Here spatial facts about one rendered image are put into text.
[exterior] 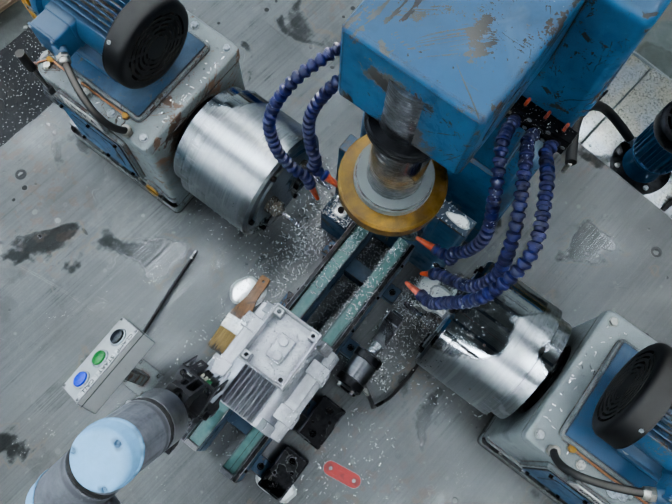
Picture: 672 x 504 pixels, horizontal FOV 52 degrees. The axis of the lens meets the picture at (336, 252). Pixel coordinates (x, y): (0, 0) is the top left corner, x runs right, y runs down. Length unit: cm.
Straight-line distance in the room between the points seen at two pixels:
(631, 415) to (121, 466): 72
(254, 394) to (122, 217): 63
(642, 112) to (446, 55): 168
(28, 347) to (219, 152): 67
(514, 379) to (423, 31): 69
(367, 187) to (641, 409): 52
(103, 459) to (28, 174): 99
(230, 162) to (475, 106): 67
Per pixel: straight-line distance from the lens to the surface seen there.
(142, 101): 140
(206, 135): 136
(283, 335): 127
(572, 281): 173
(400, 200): 109
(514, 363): 128
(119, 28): 127
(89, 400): 137
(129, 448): 98
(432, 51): 79
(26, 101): 288
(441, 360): 130
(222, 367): 132
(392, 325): 115
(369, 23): 81
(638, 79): 248
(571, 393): 130
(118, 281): 168
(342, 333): 148
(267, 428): 129
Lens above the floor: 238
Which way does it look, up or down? 74 degrees down
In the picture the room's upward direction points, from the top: 6 degrees clockwise
